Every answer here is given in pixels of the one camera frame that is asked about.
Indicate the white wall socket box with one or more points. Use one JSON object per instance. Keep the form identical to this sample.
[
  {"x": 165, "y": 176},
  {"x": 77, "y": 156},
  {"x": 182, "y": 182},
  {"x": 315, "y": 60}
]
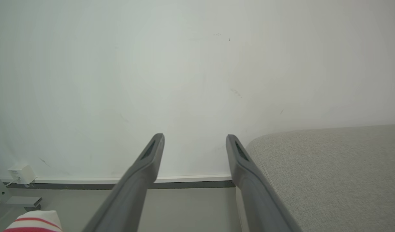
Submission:
[{"x": 23, "y": 174}]

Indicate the white and black skirting board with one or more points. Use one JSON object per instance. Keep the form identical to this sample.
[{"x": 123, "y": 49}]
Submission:
[{"x": 72, "y": 182}]

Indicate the grey metal frame leg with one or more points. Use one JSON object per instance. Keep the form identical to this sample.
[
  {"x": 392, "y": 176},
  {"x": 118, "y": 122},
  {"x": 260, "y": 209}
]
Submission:
[{"x": 22, "y": 201}]

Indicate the grey fabric sofa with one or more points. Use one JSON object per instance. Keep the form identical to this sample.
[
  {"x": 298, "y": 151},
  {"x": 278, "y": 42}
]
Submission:
[{"x": 329, "y": 177}]

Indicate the white and red striped garment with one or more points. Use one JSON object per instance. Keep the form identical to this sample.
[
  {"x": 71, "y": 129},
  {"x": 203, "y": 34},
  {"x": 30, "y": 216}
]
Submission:
[{"x": 36, "y": 222}]

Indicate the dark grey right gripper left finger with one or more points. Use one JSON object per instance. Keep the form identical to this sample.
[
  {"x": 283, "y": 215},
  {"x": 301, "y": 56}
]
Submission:
[{"x": 133, "y": 187}]

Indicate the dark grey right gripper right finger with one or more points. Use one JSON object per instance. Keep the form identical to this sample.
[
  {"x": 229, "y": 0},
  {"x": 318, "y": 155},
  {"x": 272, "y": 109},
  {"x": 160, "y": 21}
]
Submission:
[{"x": 252, "y": 199}]

